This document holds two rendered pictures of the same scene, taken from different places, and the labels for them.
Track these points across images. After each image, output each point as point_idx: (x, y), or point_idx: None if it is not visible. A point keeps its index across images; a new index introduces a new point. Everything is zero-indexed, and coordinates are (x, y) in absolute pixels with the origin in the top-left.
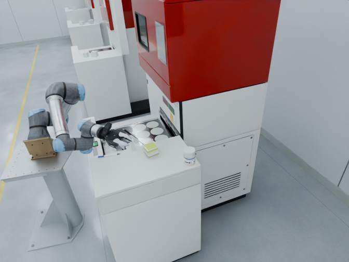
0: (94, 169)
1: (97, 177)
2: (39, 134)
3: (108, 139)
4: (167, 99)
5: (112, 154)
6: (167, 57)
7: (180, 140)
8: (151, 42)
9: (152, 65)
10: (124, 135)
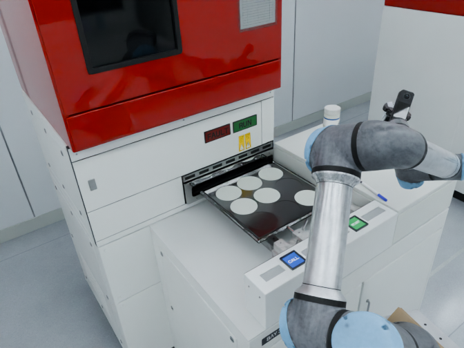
0: (414, 195)
1: (424, 186)
2: (411, 324)
3: (409, 114)
4: (228, 118)
5: (367, 186)
6: (280, 7)
7: (287, 139)
8: (206, 16)
9: (201, 72)
10: (389, 103)
